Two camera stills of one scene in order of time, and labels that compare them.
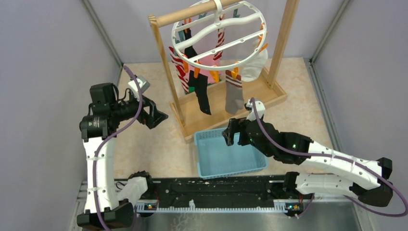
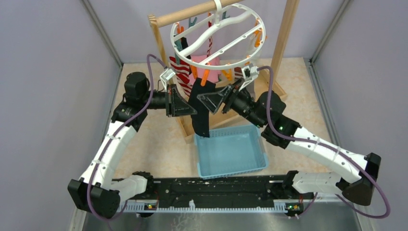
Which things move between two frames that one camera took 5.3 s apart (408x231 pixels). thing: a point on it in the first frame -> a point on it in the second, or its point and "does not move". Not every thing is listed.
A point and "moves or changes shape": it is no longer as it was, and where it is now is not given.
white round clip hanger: [232, 37] does not move
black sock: [200, 83] moves or changes shape
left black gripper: [155, 116] -> [175, 104]
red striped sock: [218, 55] -> [210, 40]
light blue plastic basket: [215, 159] does not move
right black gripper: [235, 125] -> [214, 100]
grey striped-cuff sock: [234, 99] moves or changes shape
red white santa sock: [177, 61] moves or changes shape
